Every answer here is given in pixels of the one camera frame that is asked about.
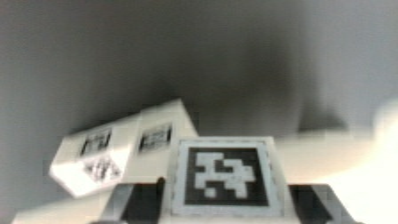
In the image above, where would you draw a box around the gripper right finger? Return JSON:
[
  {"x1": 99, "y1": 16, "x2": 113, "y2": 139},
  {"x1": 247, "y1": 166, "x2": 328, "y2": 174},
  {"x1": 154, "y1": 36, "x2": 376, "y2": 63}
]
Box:
[{"x1": 310, "y1": 184, "x2": 364, "y2": 224}]

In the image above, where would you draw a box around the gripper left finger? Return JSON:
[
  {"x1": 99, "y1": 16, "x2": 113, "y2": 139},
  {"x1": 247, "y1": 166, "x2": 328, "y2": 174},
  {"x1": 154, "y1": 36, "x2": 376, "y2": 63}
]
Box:
[{"x1": 88, "y1": 184, "x2": 133, "y2": 224}]

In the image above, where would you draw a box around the white chair seat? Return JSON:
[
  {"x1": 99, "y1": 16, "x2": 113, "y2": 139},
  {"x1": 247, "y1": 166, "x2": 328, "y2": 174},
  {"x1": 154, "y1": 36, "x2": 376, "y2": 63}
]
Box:
[{"x1": 49, "y1": 99, "x2": 197, "y2": 197}]

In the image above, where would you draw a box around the white tagged nut cube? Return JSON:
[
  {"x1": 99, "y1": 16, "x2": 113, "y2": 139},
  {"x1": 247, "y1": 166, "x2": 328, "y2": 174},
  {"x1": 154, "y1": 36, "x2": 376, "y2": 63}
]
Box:
[{"x1": 163, "y1": 137, "x2": 296, "y2": 224}]

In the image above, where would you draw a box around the white chair back frame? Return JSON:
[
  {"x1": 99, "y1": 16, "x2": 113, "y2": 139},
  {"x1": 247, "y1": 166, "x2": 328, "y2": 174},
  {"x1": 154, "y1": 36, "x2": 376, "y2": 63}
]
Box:
[{"x1": 10, "y1": 115, "x2": 398, "y2": 224}]

